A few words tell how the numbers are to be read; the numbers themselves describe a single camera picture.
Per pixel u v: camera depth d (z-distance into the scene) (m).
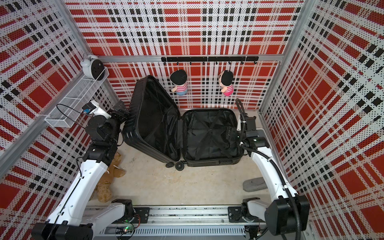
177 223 0.73
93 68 0.79
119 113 0.60
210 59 0.89
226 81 0.97
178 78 0.94
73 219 0.38
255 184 0.80
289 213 0.38
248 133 0.59
